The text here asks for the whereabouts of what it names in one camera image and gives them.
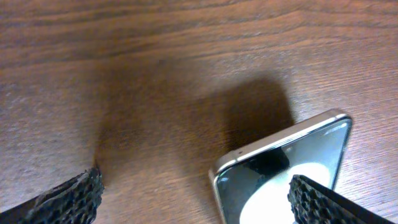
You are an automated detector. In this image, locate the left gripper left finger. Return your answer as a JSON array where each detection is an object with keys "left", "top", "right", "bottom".
[{"left": 1, "top": 167, "right": 104, "bottom": 224}]

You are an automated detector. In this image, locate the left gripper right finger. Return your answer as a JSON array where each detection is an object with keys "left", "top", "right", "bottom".
[{"left": 288, "top": 175, "right": 394, "bottom": 224}]

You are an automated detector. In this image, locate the black Galaxy flip smartphone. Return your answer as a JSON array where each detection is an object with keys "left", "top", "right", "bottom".
[{"left": 209, "top": 109, "right": 353, "bottom": 224}]

